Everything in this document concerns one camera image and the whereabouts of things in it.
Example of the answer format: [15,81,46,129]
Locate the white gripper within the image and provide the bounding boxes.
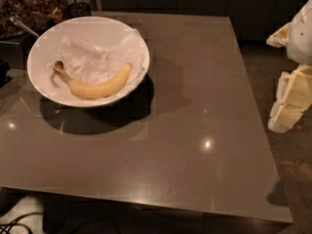
[266,0,312,134]

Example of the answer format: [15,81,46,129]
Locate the yellow banana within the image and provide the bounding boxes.
[54,60,132,99]

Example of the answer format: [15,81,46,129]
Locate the white bowl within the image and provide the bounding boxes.
[26,16,151,108]

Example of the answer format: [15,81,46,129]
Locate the white crumpled paper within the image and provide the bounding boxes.
[51,29,149,101]

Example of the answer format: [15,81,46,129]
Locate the glass jar with snacks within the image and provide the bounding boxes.
[0,0,35,39]
[27,0,68,23]

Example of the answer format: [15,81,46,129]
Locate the metal spoon handle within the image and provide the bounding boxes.
[10,16,39,38]

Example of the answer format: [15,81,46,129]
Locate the black cables on floor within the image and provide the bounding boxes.
[0,212,43,234]

